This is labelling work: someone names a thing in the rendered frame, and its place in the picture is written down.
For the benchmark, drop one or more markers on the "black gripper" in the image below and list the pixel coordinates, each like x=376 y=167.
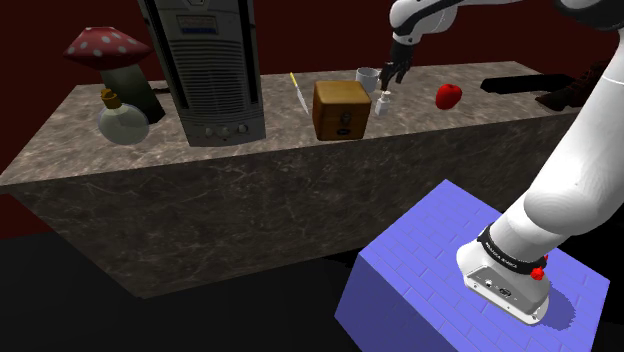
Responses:
x=402 y=52

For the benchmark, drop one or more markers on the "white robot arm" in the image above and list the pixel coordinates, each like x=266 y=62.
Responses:
x=580 y=180

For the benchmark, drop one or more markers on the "white mug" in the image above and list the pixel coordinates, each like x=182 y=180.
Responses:
x=366 y=79

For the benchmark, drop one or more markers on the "small white bottle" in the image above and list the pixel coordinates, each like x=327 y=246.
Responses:
x=382 y=105

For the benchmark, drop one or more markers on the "red apple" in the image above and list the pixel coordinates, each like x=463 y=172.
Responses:
x=448 y=96

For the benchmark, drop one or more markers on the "brown wooden box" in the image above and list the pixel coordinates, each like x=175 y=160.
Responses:
x=341 y=109

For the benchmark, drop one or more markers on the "long flat black object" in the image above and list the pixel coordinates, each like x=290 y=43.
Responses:
x=521 y=84

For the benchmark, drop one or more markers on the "dark brown boot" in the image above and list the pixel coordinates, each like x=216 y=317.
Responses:
x=570 y=92

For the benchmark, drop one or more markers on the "grey computer tower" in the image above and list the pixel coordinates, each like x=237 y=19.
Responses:
x=214 y=73

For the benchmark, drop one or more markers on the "blue brick-patterned robot stand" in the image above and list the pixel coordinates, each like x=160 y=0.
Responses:
x=414 y=273

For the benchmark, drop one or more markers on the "round glass flask with cork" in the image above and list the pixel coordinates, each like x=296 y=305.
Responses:
x=123 y=124

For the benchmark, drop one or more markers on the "red white-spotted mushroom figure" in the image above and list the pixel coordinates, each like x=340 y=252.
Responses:
x=109 y=48

